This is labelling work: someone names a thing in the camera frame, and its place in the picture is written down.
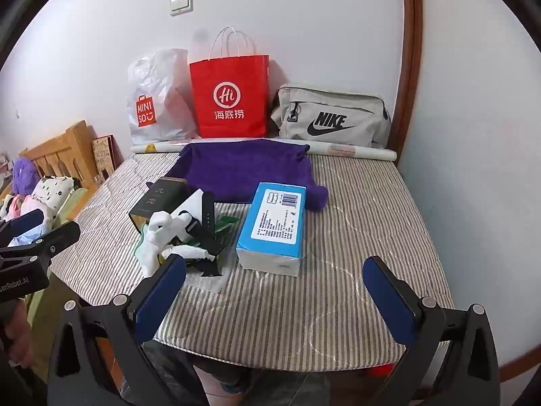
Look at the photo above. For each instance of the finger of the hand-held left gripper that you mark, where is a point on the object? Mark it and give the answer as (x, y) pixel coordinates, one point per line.
(25, 220)
(53, 243)

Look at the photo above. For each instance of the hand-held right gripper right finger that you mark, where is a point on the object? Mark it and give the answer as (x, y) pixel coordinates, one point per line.
(389, 304)

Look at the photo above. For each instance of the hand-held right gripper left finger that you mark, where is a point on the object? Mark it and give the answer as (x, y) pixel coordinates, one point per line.
(160, 296)

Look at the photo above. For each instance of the white cloth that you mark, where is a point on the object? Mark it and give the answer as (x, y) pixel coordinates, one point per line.
(193, 205)

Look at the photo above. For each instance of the green snack packet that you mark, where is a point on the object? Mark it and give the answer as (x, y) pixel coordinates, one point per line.
(227, 222)

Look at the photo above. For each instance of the blue tissue pack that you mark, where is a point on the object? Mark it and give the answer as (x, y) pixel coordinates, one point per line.
(274, 224)

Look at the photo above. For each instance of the person's left hand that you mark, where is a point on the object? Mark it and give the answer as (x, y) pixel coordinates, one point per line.
(21, 330)

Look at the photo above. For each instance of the pink cloth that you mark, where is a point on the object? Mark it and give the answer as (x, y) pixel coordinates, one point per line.
(19, 207)

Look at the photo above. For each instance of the white dotted pillow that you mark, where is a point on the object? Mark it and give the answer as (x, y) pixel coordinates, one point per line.
(53, 192)

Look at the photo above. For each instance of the green bed sheet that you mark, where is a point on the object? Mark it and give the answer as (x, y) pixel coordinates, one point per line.
(74, 205)

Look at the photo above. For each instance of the purple plush toy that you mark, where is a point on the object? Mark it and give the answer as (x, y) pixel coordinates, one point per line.
(24, 175)

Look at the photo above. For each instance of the wooden headboard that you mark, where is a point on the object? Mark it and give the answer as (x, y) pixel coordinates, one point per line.
(67, 148)

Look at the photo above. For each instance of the dark green box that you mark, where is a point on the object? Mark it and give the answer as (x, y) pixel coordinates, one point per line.
(154, 203)

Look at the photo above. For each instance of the striped quilted mattress cover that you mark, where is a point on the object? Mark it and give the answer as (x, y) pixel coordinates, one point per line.
(296, 313)

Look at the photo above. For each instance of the patterned brown book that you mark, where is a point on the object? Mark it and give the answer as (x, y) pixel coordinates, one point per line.
(103, 156)

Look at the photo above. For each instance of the person's legs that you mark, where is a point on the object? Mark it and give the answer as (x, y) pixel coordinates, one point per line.
(253, 382)

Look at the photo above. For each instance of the purple towel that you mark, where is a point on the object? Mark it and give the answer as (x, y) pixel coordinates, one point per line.
(245, 169)

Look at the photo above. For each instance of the white paper roll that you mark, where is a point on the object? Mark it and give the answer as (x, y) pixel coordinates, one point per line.
(359, 151)

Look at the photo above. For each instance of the white plastic shopping bag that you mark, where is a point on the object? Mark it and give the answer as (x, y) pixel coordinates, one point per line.
(160, 93)

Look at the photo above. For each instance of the beige waist bag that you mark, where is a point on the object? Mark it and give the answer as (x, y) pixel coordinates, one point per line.
(329, 114)

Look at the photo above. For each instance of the red paper bag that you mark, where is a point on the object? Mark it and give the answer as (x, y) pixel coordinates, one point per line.
(228, 93)

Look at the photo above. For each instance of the brown wooden door frame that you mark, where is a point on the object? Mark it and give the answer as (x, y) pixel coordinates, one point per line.
(412, 72)

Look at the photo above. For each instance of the white light switch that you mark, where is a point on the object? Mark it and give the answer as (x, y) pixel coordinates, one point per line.
(181, 3)

